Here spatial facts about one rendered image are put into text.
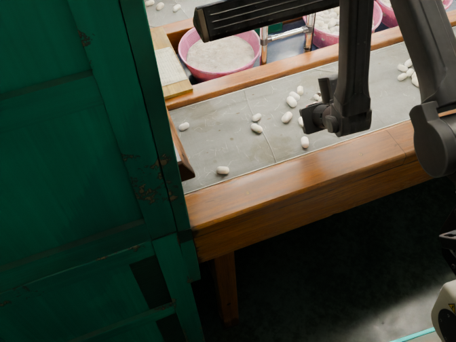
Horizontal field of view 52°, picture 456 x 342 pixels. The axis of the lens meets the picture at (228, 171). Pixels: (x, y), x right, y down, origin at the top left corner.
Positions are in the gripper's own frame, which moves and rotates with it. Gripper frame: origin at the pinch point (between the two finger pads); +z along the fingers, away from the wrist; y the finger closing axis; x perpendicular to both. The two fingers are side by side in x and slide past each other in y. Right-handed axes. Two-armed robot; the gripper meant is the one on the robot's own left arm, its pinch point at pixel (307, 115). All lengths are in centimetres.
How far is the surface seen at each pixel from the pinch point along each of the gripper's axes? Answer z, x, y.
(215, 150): 8.1, 3.1, 24.7
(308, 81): 18.8, -6.6, -10.6
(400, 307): 27, 84, -30
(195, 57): 40.0, -22.7, 16.9
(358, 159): -8.3, 13.5, -7.5
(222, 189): -4.6, 10.9, 28.0
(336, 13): 41, -25, -36
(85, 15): -54, -28, 47
